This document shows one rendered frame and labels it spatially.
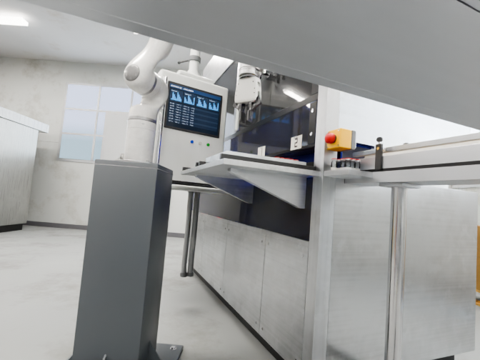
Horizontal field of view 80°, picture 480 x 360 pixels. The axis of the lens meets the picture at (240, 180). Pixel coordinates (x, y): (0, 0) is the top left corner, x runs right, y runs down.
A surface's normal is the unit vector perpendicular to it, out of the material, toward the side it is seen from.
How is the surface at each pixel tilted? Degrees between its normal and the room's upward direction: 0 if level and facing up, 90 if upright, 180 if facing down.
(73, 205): 90
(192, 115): 90
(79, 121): 90
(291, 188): 90
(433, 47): 180
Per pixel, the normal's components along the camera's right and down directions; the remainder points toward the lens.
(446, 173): -0.92, -0.10
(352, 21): -0.08, 0.99
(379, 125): 0.39, -0.04
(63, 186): -0.01, -0.07
